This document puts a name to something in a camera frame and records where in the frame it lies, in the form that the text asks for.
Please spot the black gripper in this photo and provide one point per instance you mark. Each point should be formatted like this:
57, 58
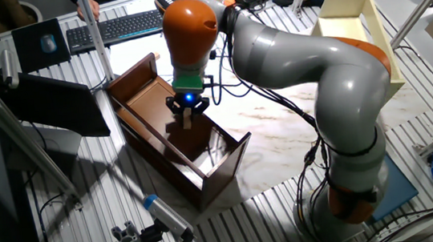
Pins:
189, 99

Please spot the cream wooden shelf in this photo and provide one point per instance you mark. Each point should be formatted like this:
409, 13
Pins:
342, 29

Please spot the silver depth camera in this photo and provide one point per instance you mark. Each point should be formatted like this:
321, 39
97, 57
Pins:
9, 70

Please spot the black flat monitor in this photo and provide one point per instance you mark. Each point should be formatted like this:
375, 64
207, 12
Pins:
53, 106

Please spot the black keyboard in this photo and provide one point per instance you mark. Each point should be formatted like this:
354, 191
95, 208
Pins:
118, 30

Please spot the grey computer mouse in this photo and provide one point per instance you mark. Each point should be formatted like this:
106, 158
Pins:
48, 43

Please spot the grey camera with blue end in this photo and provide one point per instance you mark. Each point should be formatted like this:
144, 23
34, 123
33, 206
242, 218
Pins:
168, 216

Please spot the long tan wooden block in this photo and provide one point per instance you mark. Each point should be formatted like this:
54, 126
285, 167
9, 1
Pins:
187, 121

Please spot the tan wooden cube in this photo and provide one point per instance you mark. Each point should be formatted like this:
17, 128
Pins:
157, 56

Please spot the white marble pattern board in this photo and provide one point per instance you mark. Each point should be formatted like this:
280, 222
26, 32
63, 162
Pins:
283, 138

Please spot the brown wooden shelf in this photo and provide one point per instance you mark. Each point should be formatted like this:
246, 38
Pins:
150, 104

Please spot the blue base mat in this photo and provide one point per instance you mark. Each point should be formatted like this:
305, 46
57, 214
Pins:
399, 190

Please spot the bare person hand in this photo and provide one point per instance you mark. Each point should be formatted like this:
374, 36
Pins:
95, 9

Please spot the white paper sheet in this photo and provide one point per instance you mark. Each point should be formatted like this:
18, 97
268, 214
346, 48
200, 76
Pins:
133, 57

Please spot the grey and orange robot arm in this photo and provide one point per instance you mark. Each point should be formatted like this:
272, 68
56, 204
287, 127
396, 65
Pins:
274, 58

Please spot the black camera clamp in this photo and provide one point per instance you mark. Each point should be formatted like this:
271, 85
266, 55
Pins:
152, 236

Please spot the white round bin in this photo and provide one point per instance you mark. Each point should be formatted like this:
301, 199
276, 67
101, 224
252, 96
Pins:
36, 11

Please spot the black mouse pad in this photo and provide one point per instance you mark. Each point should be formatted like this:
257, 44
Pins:
28, 52

